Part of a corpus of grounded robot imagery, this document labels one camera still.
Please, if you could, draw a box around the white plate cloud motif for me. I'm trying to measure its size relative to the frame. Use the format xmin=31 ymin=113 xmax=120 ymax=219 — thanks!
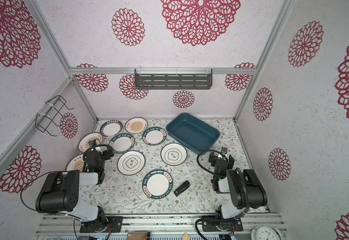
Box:
xmin=117 ymin=151 xmax=145 ymax=176
xmin=160 ymin=143 xmax=187 ymax=166

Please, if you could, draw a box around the green rim plate front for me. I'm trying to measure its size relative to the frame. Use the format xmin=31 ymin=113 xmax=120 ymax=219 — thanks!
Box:
xmin=142 ymin=169 xmax=173 ymax=200

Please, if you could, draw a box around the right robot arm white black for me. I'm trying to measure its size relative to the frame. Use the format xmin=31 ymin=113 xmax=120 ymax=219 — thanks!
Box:
xmin=208 ymin=148 xmax=267 ymax=220

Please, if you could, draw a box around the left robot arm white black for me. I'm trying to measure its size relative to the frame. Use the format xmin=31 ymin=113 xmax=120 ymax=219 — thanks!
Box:
xmin=35 ymin=144 xmax=114 ymax=226

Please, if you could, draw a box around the teal plastic bin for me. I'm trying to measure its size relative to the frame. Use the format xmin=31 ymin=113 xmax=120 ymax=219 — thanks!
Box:
xmin=166 ymin=113 xmax=220 ymax=154

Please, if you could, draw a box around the orange sunburst plate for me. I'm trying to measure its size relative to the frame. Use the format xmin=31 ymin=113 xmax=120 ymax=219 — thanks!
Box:
xmin=77 ymin=132 xmax=103 ymax=153
xmin=125 ymin=117 xmax=148 ymax=134
xmin=65 ymin=154 xmax=84 ymax=172

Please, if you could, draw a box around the orange sunburst plate front left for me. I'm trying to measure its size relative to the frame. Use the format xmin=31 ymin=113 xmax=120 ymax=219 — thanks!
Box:
xmin=65 ymin=154 xmax=84 ymax=172

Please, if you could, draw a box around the green red rim plate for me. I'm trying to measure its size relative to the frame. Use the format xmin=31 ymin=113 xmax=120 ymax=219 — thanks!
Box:
xmin=99 ymin=120 xmax=123 ymax=138

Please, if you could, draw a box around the black stapler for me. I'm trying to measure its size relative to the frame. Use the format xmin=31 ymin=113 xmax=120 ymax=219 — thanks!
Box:
xmin=174 ymin=181 xmax=190 ymax=197

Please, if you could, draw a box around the orange sunburst plate back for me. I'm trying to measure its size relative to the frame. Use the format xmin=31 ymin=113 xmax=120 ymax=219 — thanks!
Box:
xmin=125 ymin=117 xmax=148 ymax=134

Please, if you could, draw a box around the white analog clock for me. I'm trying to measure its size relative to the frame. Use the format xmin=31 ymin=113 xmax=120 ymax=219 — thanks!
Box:
xmin=250 ymin=226 xmax=282 ymax=240

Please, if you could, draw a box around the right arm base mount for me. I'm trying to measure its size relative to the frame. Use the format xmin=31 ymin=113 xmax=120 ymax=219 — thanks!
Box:
xmin=201 ymin=216 xmax=243 ymax=232

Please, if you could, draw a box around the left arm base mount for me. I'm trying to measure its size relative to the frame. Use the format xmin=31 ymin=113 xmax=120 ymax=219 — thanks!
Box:
xmin=79 ymin=216 xmax=123 ymax=233

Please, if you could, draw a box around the black wire wall rack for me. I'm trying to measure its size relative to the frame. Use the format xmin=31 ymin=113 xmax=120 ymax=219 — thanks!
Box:
xmin=34 ymin=95 xmax=73 ymax=137

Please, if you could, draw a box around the grey wall shelf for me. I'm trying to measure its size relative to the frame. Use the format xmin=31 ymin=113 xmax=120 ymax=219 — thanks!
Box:
xmin=134 ymin=69 xmax=213 ymax=90

